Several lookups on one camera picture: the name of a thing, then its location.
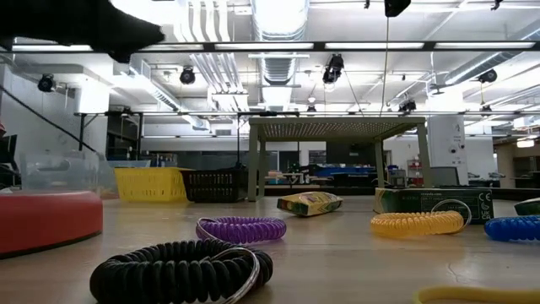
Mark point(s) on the yellow rubber band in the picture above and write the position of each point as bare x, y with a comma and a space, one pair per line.
464, 293

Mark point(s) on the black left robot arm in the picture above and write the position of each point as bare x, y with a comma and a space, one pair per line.
25, 17

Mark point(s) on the black spiral wrist coil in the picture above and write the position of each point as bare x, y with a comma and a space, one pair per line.
169, 270

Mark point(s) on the blue spiral wrist coil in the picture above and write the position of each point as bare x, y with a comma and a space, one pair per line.
512, 228

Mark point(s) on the black ceiling spotlight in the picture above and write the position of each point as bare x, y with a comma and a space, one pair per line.
187, 76
488, 76
333, 69
46, 83
407, 106

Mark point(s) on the black plastic basket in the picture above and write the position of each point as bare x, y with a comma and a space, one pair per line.
215, 186

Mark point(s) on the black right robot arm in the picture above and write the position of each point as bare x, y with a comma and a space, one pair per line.
396, 6

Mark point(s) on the yellow plastic basket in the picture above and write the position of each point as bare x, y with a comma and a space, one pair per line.
149, 186

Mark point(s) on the blue background table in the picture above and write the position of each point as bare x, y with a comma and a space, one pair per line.
346, 171

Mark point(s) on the small narrow Crayola crayon box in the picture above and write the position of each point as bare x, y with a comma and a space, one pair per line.
310, 204
529, 207

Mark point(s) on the silver ventilation duct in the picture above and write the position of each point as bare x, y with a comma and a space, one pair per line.
280, 25

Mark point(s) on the green perforated metal shelf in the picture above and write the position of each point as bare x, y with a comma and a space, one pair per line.
337, 126

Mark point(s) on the black table frame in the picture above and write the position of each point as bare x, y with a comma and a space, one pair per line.
429, 45

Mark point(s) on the red desk lamp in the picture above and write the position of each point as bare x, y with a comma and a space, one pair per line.
46, 219

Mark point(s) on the purple spiral wrist coil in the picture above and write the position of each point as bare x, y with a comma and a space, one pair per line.
240, 230

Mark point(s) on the dark monitor screen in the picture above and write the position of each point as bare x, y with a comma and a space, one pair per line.
8, 150

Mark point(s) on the white square column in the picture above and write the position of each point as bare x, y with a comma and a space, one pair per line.
447, 143

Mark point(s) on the clear plastic bin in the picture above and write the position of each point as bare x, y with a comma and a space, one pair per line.
55, 177

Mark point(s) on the orange spiral wrist coil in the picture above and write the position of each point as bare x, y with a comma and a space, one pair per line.
417, 224

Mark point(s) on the large Crayola crayon box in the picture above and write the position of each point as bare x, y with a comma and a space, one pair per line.
422, 198

